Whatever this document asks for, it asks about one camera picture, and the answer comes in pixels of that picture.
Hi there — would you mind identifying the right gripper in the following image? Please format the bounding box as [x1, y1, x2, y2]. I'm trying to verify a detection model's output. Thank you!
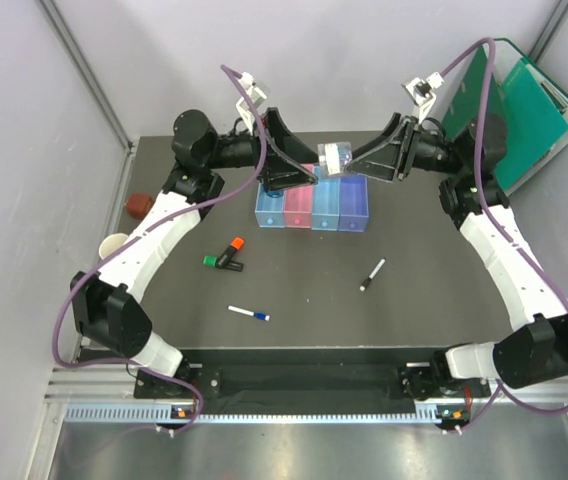
[343, 113, 466, 185]

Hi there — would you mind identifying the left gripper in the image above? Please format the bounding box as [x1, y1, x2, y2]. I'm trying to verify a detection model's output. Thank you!
[204, 107, 319, 192]

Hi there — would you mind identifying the clear staples box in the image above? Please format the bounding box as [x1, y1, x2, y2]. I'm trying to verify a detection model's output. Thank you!
[317, 142, 353, 178]

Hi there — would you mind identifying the pink plastic bin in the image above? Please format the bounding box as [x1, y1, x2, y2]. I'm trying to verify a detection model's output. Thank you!
[283, 184, 314, 229]

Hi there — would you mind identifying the purple plastic bin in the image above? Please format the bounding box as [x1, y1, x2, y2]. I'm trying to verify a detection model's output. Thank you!
[338, 175, 369, 232]

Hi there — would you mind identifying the light blue bin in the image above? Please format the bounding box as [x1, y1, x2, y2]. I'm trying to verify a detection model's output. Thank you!
[311, 166, 340, 231]
[254, 184, 285, 229]

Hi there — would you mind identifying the orange cap highlighter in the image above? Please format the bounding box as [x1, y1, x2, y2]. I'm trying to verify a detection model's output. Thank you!
[215, 237, 244, 269]

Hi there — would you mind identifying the black cap whiteboard marker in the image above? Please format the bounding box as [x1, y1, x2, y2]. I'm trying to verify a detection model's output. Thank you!
[359, 258, 386, 292]

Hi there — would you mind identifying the green cap highlighter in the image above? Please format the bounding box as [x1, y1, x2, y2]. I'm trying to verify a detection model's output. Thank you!
[202, 255, 245, 273]

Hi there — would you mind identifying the brown box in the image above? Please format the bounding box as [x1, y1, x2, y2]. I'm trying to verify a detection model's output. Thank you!
[125, 193, 154, 220]

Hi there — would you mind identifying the blue cap whiteboard marker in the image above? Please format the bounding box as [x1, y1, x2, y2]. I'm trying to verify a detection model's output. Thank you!
[227, 305, 270, 322]

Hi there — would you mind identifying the blue slime jar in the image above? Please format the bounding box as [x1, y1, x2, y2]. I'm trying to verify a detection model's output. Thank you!
[263, 189, 285, 199]

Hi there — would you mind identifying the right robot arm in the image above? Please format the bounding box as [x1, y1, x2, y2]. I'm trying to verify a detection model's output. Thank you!
[346, 114, 568, 396]

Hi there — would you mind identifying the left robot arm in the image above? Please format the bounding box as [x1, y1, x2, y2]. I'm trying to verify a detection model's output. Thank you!
[71, 108, 318, 397]

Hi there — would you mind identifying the teal folder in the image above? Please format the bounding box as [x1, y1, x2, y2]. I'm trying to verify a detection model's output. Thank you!
[495, 60, 568, 194]

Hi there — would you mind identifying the yellow white mug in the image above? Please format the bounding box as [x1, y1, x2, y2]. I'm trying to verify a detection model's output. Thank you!
[98, 233, 129, 260]

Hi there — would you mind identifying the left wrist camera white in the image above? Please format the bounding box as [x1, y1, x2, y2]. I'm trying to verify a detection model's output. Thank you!
[236, 72, 269, 133]

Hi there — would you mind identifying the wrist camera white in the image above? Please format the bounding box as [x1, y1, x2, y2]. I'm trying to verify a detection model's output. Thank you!
[236, 72, 269, 133]
[402, 72, 444, 124]

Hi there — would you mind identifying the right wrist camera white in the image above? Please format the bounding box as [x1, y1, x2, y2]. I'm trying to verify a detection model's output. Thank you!
[402, 72, 444, 124]

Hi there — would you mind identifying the green ring binder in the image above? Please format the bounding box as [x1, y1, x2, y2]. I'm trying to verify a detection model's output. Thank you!
[436, 38, 568, 196]

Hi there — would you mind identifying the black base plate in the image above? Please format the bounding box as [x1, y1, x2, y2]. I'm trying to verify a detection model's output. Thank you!
[76, 347, 465, 406]

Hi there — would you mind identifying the aluminium rail with cable duct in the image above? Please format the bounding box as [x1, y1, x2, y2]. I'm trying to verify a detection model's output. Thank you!
[43, 362, 568, 426]

